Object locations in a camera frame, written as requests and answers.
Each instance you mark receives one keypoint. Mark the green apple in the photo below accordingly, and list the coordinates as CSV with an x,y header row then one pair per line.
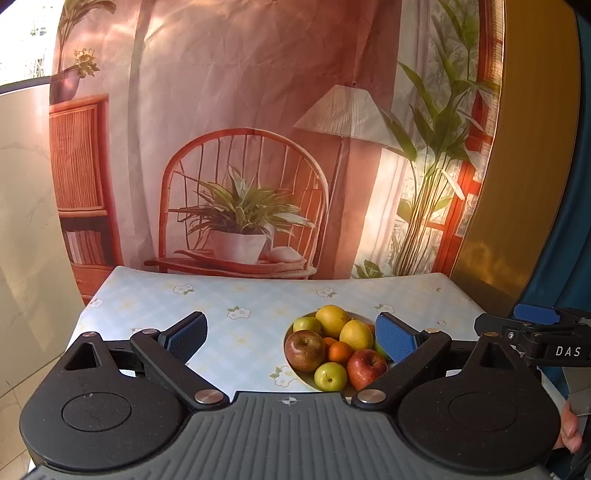
x,y
306,324
378,350
330,376

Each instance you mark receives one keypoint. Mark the red apple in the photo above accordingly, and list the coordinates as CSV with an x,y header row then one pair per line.
x,y
366,369
304,350

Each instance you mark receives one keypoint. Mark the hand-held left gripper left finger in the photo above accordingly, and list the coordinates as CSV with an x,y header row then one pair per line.
x,y
187,337

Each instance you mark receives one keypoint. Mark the yellow lemon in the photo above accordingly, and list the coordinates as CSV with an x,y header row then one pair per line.
x,y
332,318
356,334

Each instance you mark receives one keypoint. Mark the printed wall tapestry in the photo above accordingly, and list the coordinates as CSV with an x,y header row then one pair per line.
x,y
231,92

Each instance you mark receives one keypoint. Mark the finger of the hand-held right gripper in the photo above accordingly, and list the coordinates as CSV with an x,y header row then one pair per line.
x,y
538,313
501,326

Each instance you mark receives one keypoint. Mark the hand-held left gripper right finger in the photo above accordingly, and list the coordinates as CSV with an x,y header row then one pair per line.
x,y
395,341

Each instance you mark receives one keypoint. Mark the blue curtain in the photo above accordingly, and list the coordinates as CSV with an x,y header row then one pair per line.
x,y
572,230

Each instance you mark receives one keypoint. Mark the cream round plate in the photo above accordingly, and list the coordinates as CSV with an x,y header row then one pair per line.
x,y
305,382

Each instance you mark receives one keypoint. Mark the gold panel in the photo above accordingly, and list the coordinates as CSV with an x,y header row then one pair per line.
x,y
517,184

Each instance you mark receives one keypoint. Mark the window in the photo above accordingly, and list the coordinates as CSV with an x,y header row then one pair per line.
x,y
23,37

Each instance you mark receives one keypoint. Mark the person's right hand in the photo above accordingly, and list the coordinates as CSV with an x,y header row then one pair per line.
x,y
570,434

